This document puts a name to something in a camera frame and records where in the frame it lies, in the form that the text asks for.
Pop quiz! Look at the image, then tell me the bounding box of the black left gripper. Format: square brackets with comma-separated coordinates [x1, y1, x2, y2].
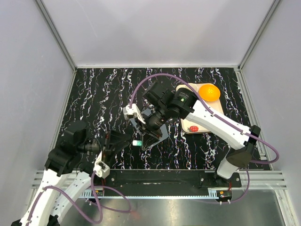
[78, 129, 131, 164]

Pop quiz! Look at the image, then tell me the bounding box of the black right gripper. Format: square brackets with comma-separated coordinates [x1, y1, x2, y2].
[135, 103, 170, 150]

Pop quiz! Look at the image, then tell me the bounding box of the white green glue stick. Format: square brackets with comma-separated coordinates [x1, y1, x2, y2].
[132, 140, 142, 146]

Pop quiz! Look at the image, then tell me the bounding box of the grey paper envelope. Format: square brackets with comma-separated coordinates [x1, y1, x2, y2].
[130, 108, 169, 151]

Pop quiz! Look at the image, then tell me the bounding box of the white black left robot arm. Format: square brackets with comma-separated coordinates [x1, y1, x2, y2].
[12, 121, 131, 226]

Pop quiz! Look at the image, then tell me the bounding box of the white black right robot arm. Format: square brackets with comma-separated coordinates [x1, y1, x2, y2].
[130, 82, 261, 187]

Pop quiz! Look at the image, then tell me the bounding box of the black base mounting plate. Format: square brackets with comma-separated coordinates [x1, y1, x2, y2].
[95, 169, 242, 197]

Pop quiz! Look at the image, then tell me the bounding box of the orange bowl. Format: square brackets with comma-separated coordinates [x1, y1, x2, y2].
[198, 84, 221, 102]

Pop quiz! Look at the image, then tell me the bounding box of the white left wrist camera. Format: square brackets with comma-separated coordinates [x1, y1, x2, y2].
[94, 152, 110, 179]

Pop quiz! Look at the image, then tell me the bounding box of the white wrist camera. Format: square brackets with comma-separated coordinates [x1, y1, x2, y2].
[94, 152, 110, 179]
[122, 104, 146, 124]

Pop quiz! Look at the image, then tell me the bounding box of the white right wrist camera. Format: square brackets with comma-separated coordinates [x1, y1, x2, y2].
[122, 104, 146, 124]

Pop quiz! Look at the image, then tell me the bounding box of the white slotted cable duct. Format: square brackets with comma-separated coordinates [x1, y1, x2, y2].
[80, 188, 105, 198]

